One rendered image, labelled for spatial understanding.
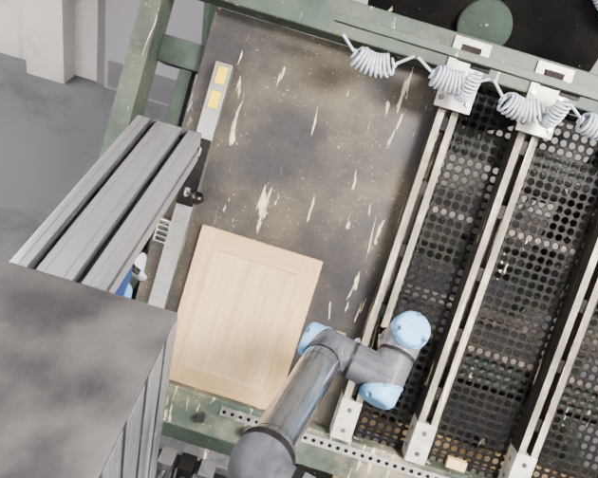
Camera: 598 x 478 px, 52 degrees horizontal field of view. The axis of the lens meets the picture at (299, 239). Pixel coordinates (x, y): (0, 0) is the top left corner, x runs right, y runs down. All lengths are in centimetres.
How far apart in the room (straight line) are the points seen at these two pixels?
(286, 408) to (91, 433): 56
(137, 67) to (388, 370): 112
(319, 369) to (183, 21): 380
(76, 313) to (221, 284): 127
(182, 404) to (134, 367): 139
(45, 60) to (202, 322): 359
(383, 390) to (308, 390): 18
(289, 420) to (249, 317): 86
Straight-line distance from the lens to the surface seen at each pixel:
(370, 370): 121
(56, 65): 513
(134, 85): 185
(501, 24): 224
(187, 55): 191
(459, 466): 202
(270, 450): 95
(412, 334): 122
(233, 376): 190
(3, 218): 385
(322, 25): 174
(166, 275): 184
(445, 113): 179
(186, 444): 201
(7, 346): 57
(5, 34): 549
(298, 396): 106
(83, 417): 52
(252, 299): 183
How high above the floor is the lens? 247
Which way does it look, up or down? 39 degrees down
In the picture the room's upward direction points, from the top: 17 degrees clockwise
